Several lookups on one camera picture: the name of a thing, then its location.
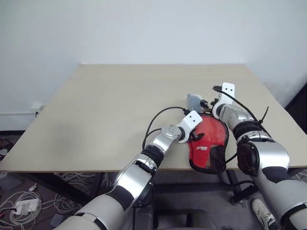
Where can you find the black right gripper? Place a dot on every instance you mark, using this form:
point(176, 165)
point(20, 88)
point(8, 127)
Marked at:
point(207, 105)

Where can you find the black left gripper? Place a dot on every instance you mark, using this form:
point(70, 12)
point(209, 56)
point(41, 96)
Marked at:
point(193, 137)

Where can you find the black and red zipper pouch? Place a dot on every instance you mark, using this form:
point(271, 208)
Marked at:
point(208, 141)

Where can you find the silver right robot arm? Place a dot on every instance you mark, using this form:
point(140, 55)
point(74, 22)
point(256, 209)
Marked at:
point(268, 158)

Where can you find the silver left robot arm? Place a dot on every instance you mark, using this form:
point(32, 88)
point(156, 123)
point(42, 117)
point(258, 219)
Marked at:
point(134, 175)

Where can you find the black zip tie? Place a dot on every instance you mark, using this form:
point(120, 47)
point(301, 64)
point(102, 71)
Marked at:
point(263, 116)

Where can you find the dark grey rounded base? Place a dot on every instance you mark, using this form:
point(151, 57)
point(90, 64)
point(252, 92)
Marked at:
point(175, 218)

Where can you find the black panel beside table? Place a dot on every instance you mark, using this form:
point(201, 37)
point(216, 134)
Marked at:
point(298, 107)

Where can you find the white sneaker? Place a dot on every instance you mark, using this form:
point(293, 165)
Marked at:
point(262, 212)

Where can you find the white floor power strip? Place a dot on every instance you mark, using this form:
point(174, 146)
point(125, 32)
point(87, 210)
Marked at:
point(27, 206)

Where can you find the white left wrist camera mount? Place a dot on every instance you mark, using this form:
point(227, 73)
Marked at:
point(189, 121)

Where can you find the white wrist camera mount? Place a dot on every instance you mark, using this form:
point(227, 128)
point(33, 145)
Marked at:
point(189, 121)
point(226, 92)

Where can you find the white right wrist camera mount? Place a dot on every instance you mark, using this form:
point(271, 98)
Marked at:
point(226, 92)

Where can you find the black metal table frame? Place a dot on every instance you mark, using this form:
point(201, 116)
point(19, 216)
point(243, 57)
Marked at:
point(72, 191)

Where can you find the white wall socket box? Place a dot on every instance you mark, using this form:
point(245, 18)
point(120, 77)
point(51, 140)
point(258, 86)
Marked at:
point(36, 108)

